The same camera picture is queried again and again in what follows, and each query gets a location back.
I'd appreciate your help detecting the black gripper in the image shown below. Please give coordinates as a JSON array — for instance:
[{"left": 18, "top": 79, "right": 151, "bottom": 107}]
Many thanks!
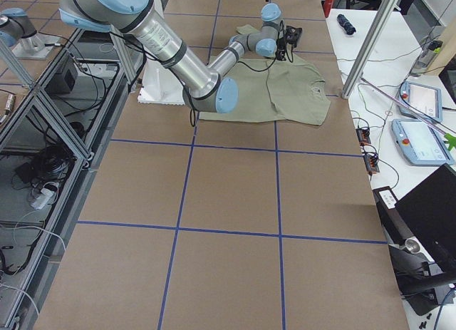
[{"left": 276, "top": 24, "right": 303, "bottom": 59}]

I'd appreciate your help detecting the olive green long-sleeve shirt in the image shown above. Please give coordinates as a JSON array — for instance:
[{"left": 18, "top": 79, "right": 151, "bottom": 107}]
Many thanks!
[{"left": 198, "top": 24, "right": 331, "bottom": 128}]

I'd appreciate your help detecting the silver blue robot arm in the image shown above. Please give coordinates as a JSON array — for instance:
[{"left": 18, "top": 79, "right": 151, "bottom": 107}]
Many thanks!
[{"left": 59, "top": 0, "right": 300, "bottom": 113}]

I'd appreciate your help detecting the silver blue background robot arm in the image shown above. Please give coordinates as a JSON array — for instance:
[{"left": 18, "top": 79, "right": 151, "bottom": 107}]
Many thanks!
[{"left": 1, "top": 7, "right": 54, "bottom": 60}]

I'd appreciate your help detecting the dark blue folded umbrella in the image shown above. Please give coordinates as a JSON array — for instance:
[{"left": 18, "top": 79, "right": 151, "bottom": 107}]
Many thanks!
[{"left": 336, "top": 14, "right": 356, "bottom": 36}]

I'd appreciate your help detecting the upper orange black circuit board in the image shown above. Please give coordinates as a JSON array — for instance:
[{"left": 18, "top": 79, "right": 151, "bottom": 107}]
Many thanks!
[{"left": 356, "top": 127, "right": 372, "bottom": 146}]

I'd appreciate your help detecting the orange black circuit board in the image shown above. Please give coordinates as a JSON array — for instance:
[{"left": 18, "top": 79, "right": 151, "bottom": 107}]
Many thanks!
[
  {"left": 356, "top": 127, "right": 372, "bottom": 146},
  {"left": 363, "top": 152, "right": 380, "bottom": 176}
]

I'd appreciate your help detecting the lower orange black circuit board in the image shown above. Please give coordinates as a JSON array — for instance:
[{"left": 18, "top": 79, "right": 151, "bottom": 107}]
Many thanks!
[{"left": 363, "top": 152, "right": 380, "bottom": 176}]

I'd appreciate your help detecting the upper teach pendant tablet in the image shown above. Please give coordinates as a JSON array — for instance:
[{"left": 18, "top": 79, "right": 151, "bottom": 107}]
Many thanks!
[{"left": 398, "top": 81, "right": 442, "bottom": 123}]

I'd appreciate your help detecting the teach pendant tablet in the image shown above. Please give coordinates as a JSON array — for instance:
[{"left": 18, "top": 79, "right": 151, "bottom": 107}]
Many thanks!
[
  {"left": 398, "top": 81, "right": 442, "bottom": 123},
  {"left": 391, "top": 119, "right": 455, "bottom": 167}
]

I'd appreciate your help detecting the lower teach pendant tablet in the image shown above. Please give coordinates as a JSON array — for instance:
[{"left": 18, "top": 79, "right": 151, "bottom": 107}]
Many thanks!
[{"left": 391, "top": 119, "right": 455, "bottom": 167}]

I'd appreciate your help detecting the green star-shaped marker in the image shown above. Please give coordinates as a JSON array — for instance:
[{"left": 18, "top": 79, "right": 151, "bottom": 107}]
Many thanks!
[{"left": 444, "top": 133, "right": 456, "bottom": 151}]

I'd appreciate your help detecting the black monitor screen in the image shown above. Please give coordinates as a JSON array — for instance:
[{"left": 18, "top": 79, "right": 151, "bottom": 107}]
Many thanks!
[{"left": 395, "top": 164, "right": 455, "bottom": 272}]

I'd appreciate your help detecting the black box with white label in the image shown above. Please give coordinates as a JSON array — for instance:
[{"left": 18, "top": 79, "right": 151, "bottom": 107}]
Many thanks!
[{"left": 373, "top": 187, "right": 416, "bottom": 251}]

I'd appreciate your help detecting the small silver metal cup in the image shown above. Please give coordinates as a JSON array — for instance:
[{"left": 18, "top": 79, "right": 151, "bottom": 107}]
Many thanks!
[{"left": 404, "top": 237, "right": 421, "bottom": 254}]

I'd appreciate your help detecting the white power adapter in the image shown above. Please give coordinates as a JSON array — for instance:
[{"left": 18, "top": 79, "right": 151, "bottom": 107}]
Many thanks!
[{"left": 31, "top": 187, "right": 56, "bottom": 210}]

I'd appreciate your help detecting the aluminium frame post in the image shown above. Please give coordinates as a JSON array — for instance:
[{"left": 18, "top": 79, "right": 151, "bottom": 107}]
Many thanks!
[{"left": 341, "top": 0, "right": 399, "bottom": 99}]

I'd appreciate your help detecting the black box under frame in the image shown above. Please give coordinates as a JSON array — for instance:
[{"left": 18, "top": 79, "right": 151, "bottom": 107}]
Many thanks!
[{"left": 45, "top": 60, "right": 78, "bottom": 94}]

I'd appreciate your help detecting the aluminium frame rail structure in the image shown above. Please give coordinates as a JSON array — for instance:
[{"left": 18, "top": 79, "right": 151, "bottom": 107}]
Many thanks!
[{"left": 1, "top": 31, "right": 145, "bottom": 329}]

